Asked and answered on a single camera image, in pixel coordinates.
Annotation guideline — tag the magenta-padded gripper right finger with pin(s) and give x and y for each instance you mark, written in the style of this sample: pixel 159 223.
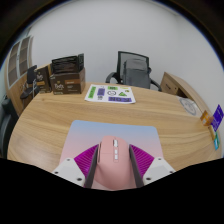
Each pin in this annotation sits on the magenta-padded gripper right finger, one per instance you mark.
pixel 158 169

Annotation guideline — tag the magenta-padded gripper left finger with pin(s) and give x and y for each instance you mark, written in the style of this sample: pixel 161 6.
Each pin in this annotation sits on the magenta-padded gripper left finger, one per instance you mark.
pixel 68 169

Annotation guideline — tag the pink computer mouse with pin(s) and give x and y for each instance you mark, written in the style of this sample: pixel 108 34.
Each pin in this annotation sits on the pink computer mouse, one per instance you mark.
pixel 113 166

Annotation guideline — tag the pink-blue gradient mouse pad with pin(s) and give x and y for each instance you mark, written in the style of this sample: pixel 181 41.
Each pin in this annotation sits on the pink-blue gradient mouse pad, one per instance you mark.
pixel 90 133

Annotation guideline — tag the green packet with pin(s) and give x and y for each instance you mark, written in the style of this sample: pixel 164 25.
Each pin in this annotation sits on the green packet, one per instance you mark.
pixel 216 140

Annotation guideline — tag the orange-brown cardboard box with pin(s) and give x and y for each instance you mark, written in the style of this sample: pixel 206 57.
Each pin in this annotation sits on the orange-brown cardboard box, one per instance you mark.
pixel 206 117

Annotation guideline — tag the black leather sofa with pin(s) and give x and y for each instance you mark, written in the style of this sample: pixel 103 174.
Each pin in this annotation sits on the black leather sofa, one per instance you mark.
pixel 6 126

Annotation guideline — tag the purple standing card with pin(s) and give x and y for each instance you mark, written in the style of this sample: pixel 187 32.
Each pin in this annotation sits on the purple standing card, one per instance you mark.
pixel 217 117

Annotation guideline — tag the large dark brown cardboard box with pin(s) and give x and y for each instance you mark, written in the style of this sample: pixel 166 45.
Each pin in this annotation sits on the large dark brown cardboard box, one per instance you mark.
pixel 68 83

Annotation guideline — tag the white sticker sheet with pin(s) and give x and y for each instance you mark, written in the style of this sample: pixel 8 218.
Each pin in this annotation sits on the white sticker sheet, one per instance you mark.
pixel 110 94

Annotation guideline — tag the wooden side desk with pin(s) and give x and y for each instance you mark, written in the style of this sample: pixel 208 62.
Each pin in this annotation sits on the wooden side desk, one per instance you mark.
pixel 178 85

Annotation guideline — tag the small brown cardboard box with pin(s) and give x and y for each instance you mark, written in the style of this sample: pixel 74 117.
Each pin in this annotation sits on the small brown cardboard box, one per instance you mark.
pixel 42 80

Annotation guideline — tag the grey backpack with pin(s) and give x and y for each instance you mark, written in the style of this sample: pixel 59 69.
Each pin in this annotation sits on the grey backpack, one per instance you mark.
pixel 136 73

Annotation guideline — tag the black visitor chair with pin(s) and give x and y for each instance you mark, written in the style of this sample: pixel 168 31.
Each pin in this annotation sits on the black visitor chair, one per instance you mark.
pixel 30 75

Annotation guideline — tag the black open-top box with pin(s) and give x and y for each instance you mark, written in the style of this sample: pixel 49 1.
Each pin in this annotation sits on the black open-top box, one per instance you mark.
pixel 66 64

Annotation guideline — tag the black mesh office chair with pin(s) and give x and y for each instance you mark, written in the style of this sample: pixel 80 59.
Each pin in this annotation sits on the black mesh office chair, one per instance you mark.
pixel 121 57

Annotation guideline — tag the wooden glass-door cabinet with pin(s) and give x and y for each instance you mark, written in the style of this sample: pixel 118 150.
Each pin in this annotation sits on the wooden glass-door cabinet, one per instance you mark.
pixel 16 63

